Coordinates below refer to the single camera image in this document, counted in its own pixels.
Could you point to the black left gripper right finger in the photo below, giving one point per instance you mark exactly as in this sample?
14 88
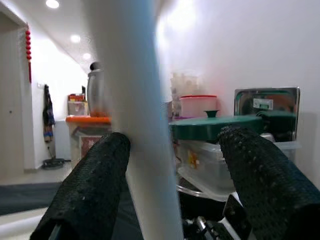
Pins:
275 190

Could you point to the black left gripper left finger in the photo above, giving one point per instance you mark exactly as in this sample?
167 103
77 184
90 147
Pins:
85 190

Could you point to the white plastic table leg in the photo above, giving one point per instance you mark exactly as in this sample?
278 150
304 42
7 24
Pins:
140 100

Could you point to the red food poster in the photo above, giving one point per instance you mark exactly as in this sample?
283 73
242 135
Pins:
87 147

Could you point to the white appliance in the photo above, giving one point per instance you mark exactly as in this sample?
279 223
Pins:
62 140

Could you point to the clear plastic storage box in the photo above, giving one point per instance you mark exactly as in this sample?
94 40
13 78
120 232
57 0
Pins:
205 162

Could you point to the clear bin orange lid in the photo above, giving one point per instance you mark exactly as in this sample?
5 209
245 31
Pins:
87 121

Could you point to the colourful hanging cloth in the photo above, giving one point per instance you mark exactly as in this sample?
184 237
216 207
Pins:
48 117

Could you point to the tan box red print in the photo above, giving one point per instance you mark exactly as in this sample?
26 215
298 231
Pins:
76 105

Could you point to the rectangular steel tray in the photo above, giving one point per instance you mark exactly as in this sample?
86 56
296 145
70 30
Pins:
275 97

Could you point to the green round lid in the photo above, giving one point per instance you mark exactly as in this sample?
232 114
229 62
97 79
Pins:
200 127

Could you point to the large steel pot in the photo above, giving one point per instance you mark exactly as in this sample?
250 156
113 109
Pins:
96 92

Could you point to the clear tub red lid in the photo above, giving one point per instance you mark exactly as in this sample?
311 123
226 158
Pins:
197 106

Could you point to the round ceiling light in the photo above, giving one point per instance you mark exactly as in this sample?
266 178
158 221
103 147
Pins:
52 3
86 56
75 38

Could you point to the stack clear plastic containers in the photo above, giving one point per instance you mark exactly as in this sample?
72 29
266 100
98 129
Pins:
186 85

